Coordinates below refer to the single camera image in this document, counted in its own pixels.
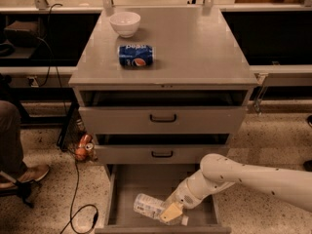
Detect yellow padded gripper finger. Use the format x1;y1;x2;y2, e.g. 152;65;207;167
160;202;183;222

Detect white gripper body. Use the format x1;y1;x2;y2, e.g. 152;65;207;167
166;171;215;209

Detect clear plastic water bottle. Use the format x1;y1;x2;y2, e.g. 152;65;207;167
134;193;188;226

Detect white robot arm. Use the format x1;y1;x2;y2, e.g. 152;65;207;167
160;154;312;223

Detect middle grey drawer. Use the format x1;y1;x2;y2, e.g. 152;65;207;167
95;134;229;164

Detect grey drawer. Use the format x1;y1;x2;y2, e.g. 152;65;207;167
95;164;231;234
80;91;247;135
95;134;229;164

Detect bottom grey drawer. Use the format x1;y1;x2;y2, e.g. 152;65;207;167
95;164;231;234

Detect top grey drawer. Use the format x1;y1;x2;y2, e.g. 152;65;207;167
80;91;247;135

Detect grey drawer cabinet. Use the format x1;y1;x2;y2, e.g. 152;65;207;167
68;5;259;234

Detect orange soda can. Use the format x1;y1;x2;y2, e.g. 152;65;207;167
75;143;95;161
78;134;93;148

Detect tan shoe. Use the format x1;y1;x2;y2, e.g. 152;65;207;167
0;163;51;190

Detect blue pepsi can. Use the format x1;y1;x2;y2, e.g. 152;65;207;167
118;44;154;67

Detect black chair base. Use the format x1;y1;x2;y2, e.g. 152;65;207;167
0;171;41;209

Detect person leg brown trousers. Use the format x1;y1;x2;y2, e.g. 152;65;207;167
0;100;27;178

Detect white ceramic bowl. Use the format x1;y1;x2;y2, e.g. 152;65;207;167
109;12;140;38

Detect black box on shelf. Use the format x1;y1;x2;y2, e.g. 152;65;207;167
4;20;39;48

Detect black middle drawer handle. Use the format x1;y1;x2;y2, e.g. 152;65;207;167
151;150;174;158

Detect black drawer handle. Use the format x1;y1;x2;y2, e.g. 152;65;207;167
149;114;177;123
151;150;174;158

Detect black top drawer handle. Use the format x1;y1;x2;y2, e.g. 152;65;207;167
149;114;177;123

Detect black floor cable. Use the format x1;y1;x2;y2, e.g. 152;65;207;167
58;149;99;234

